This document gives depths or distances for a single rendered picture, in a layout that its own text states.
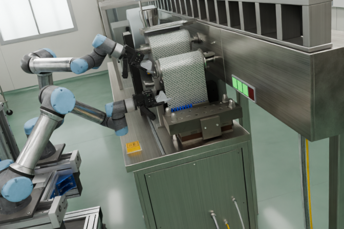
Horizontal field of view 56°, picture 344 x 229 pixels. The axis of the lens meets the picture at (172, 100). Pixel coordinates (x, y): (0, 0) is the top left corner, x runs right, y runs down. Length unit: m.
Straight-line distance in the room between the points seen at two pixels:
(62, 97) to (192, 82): 0.70
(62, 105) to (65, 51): 5.85
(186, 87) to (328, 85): 0.90
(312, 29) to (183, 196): 1.11
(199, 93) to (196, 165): 0.41
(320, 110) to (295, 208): 1.61
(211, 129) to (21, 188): 0.92
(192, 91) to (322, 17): 0.96
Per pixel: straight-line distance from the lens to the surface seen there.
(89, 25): 7.27
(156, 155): 1.66
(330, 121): 1.17
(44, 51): 2.05
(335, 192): 1.47
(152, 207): 1.79
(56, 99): 1.53
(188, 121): 1.66
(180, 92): 1.81
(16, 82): 7.67
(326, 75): 1.10
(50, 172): 2.19
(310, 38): 1.06
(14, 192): 1.57
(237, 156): 1.78
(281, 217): 2.59
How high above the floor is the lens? 1.71
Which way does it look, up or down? 20 degrees down
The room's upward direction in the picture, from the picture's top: 10 degrees counter-clockwise
